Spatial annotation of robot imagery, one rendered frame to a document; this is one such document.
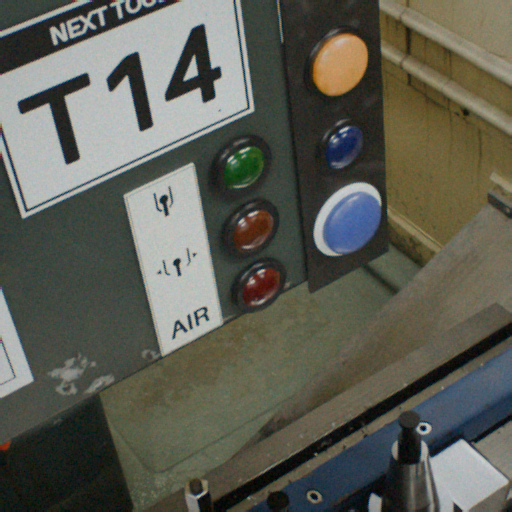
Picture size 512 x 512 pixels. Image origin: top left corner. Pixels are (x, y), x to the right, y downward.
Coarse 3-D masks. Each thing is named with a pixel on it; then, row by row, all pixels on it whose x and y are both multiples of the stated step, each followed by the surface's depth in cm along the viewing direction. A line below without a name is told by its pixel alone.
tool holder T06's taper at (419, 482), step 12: (396, 444) 79; (396, 456) 78; (420, 456) 78; (396, 468) 78; (408, 468) 78; (420, 468) 78; (432, 468) 80; (396, 480) 79; (408, 480) 78; (420, 480) 78; (432, 480) 80; (384, 492) 81; (396, 492) 80; (408, 492) 79; (420, 492) 79; (432, 492) 80; (384, 504) 82; (396, 504) 80; (408, 504) 80; (420, 504) 80; (432, 504) 81
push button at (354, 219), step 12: (360, 192) 48; (336, 204) 47; (348, 204) 47; (360, 204) 47; (372, 204) 48; (336, 216) 47; (348, 216) 47; (360, 216) 48; (372, 216) 48; (324, 228) 48; (336, 228) 47; (348, 228) 48; (360, 228) 48; (372, 228) 49; (324, 240) 48; (336, 240) 48; (348, 240) 48; (360, 240) 49; (336, 252) 48; (348, 252) 49
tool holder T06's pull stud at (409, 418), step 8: (400, 416) 76; (408, 416) 76; (416, 416) 76; (400, 424) 76; (408, 424) 76; (416, 424) 76; (400, 432) 78; (408, 432) 76; (416, 432) 77; (400, 440) 77; (408, 440) 77; (416, 440) 77; (400, 448) 78; (408, 448) 77; (416, 448) 77; (408, 456) 78; (416, 456) 78
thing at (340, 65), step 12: (348, 36) 42; (324, 48) 42; (336, 48) 42; (348, 48) 42; (360, 48) 43; (324, 60) 42; (336, 60) 42; (348, 60) 43; (360, 60) 43; (324, 72) 42; (336, 72) 43; (348, 72) 43; (360, 72) 43; (324, 84) 43; (336, 84) 43; (348, 84) 43
